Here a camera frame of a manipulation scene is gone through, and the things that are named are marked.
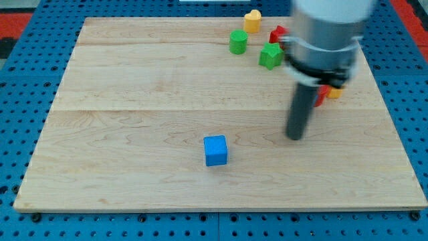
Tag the yellow block behind arm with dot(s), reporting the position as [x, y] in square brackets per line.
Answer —
[334, 92]

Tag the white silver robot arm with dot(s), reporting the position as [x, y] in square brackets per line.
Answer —
[322, 45]

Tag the wooden board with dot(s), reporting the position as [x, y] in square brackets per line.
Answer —
[125, 131]

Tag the blue cube block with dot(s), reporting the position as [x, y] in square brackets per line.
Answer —
[216, 152]

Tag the green cylinder block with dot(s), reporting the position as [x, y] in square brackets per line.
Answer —
[238, 41]

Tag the green star block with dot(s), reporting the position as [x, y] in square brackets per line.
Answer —
[271, 55]

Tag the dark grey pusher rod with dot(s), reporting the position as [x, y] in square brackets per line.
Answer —
[300, 110]

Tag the red star block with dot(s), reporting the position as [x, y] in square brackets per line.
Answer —
[277, 34]

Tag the yellow heart block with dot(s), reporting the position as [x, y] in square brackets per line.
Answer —
[252, 21]

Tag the red block behind rod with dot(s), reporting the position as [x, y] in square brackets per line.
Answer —
[321, 95]

